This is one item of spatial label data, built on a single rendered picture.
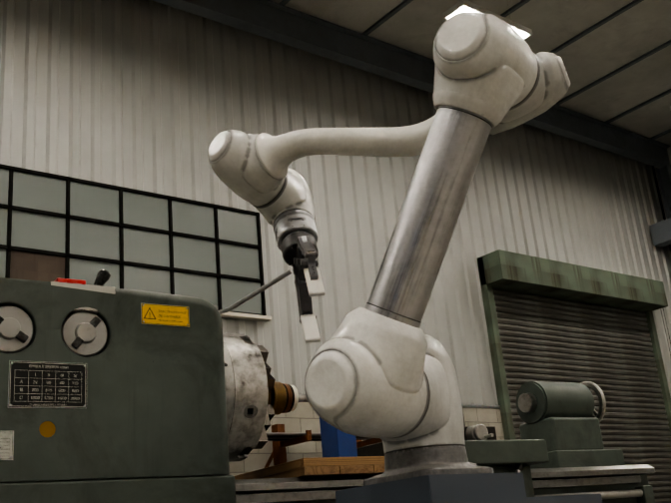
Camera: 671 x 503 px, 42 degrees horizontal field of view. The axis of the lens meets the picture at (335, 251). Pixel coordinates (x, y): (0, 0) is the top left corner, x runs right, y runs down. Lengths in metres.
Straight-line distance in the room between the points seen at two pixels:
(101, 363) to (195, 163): 8.89
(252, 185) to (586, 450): 1.50
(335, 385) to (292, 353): 9.15
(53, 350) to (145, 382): 0.20
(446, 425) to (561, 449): 1.20
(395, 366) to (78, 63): 9.28
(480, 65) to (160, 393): 0.93
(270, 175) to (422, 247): 0.43
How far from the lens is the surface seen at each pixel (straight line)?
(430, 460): 1.63
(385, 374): 1.46
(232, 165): 1.78
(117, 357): 1.86
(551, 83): 1.68
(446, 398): 1.65
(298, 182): 1.90
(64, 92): 10.33
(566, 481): 2.69
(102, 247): 9.70
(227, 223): 10.57
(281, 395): 2.26
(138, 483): 1.83
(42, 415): 1.79
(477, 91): 1.52
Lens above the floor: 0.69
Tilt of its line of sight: 19 degrees up
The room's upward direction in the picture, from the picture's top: 5 degrees counter-clockwise
